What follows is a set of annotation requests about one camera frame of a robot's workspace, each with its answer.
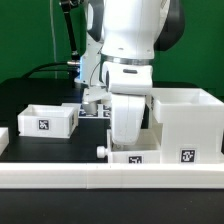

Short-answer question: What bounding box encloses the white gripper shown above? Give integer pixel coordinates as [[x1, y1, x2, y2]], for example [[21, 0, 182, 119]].
[[111, 94, 145, 145]]

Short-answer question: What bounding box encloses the white front drawer box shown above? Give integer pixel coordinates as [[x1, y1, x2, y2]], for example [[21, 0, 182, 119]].
[[97, 129, 161, 164]]

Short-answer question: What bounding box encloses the white drawer box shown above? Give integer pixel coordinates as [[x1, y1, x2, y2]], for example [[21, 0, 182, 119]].
[[97, 129, 161, 164], [17, 105, 78, 138]]

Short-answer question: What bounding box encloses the white drawer cabinet frame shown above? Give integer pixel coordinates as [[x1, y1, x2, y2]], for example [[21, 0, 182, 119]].
[[150, 88, 224, 164]]

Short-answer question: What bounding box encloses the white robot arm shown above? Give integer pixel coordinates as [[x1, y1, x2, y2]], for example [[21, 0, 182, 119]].
[[82, 0, 185, 145]]

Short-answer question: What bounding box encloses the white rear drawer box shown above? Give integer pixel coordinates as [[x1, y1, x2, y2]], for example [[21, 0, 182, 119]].
[[17, 105, 78, 138]]

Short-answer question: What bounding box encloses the white marker tag sheet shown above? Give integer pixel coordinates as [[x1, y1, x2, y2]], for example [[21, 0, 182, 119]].
[[61, 102, 114, 120]]

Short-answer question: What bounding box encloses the black cable bundle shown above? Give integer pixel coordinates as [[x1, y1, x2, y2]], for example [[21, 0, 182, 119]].
[[21, 61, 81, 80]]

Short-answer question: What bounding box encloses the black camera stand pole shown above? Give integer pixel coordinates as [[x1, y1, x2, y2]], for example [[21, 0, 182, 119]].
[[59, 0, 80, 62]]

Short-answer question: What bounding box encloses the white U-shaped border rail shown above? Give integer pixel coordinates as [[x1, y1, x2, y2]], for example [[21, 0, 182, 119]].
[[0, 127, 224, 190]]

